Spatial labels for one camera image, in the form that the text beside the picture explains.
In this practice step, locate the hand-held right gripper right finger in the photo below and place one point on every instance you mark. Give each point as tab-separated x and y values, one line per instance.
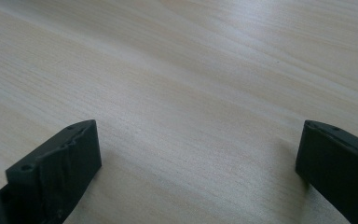
338	174

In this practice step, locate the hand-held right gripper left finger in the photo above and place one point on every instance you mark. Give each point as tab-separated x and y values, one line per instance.
56	174

